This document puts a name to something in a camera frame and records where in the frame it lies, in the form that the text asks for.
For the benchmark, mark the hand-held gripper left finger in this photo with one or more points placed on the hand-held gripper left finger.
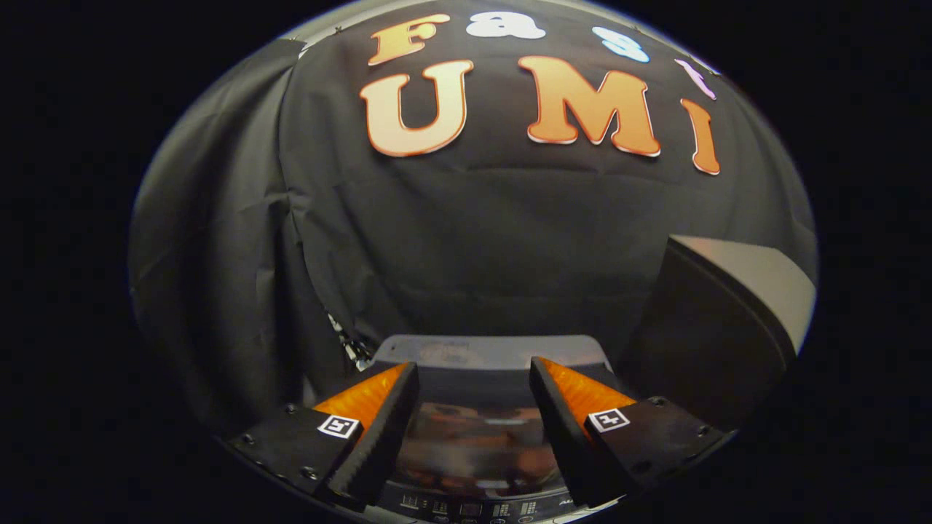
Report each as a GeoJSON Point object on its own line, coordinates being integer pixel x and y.
{"type": "Point", "coordinates": [386, 437]}

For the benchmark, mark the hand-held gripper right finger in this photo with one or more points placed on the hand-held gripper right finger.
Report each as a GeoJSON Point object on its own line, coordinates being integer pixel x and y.
{"type": "Point", "coordinates": [564, 437]}

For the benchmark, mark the dark washing machine lid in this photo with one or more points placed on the dark washing machine lid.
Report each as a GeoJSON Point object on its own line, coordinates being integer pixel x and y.
{"type": "Point", "coordinates": [473, 451]}

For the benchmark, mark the grey washing machine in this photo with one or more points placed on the grey washing machine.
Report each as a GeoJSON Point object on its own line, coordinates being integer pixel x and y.
{"type": "Point", "coordinates": [480, 349]}

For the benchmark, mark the black backdrop cloth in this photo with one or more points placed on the black backdrop cloth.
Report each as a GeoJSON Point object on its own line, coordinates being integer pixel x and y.
{"type": "Point", "coordinates": [473, 233]}

